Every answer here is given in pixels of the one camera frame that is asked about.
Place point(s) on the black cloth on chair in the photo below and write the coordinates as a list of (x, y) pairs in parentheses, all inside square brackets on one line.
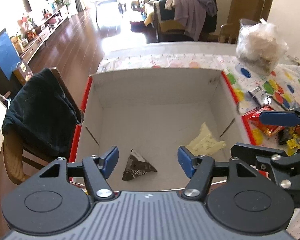
[(43, 116)]

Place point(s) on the clear tub with plastic bag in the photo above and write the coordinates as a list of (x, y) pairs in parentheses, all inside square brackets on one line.
[(260, 45)]

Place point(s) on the long tv console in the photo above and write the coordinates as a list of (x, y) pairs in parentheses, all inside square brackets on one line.
[(44, 31)]

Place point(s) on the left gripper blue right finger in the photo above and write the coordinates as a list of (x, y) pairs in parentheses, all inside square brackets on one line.
[(199, 171)]

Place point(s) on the coffee table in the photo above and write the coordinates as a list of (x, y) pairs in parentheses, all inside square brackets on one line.
[(111, 5)]

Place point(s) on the yellow small snack packet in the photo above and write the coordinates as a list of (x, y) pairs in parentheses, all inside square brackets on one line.
[(293, 144)]

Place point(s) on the blue front cabinet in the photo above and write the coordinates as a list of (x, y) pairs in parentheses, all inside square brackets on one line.
[(9, 59)]

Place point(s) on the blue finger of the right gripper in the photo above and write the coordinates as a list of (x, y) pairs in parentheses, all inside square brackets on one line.
[(279, 118)]

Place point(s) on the wooden chair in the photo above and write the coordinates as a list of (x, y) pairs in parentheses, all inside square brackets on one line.
[(13, 148)]

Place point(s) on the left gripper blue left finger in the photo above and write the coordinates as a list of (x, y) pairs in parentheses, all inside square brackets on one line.
[(96, 171)]

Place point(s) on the silver black snack packet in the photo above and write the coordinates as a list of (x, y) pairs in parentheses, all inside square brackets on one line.
[(259, 96)]

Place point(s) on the red cardboard box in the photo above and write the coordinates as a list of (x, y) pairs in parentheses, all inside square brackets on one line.
[(154, 112)]

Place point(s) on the purple clothes pile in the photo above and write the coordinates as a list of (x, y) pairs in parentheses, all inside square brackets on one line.
[(196, 19)]

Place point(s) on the balloon birthday tablecloth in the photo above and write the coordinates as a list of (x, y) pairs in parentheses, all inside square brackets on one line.
[(283, 84)]

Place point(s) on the dark brown triangular snack packet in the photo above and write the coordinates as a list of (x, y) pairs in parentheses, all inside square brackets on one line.
[(136, 166)]

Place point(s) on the pale yellow snack packet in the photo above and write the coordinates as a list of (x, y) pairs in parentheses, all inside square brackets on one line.
[(205, 143)]

